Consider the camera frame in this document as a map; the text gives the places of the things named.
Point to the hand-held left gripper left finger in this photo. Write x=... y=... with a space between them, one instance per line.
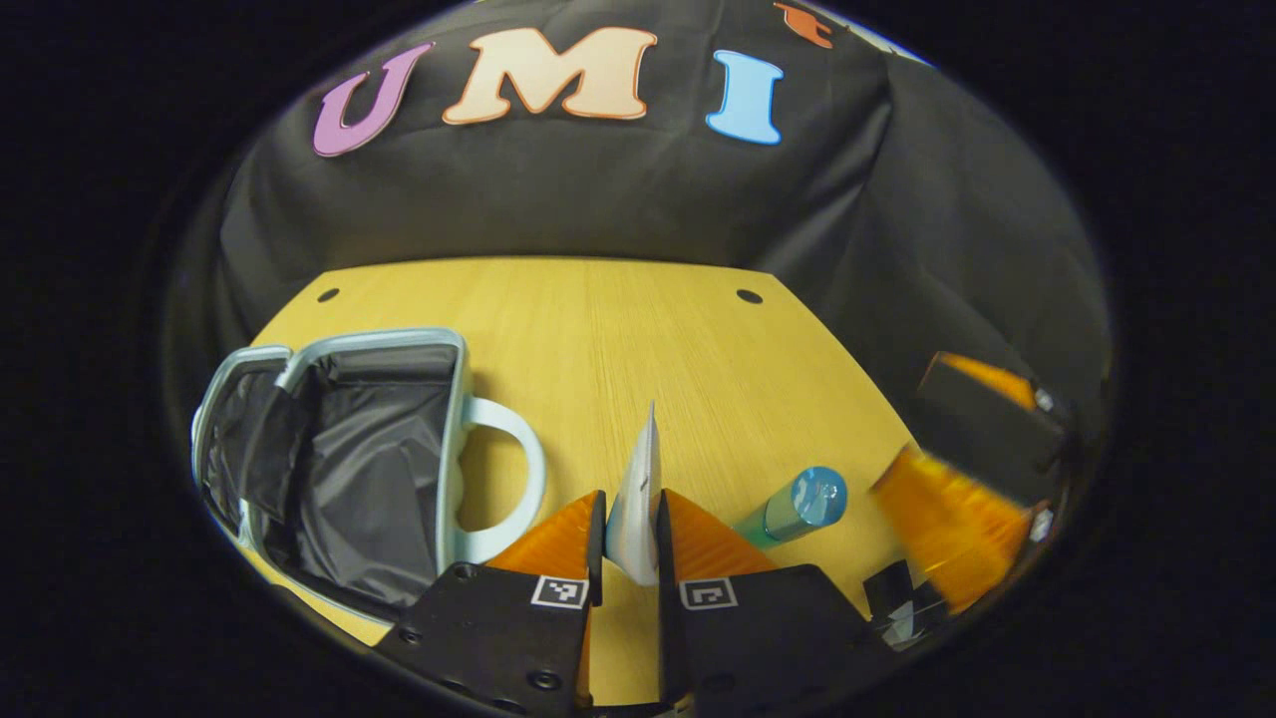
x=597 y=548

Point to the small black glossy packet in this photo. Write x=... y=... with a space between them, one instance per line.
x=897 y=608

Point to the blue capped teal bottle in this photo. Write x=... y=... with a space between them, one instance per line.
x=797 y=504

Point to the silver white sachet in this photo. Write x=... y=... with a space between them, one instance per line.
x=636 y=509

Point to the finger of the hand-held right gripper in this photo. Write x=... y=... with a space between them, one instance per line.
x=947 y=519
x=982 y=429

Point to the light blue suitcase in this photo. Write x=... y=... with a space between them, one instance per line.
x=359 y=469

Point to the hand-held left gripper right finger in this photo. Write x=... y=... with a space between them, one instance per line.
x=664 y=558

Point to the black backdrop cloth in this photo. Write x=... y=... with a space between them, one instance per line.
x=598 y=189

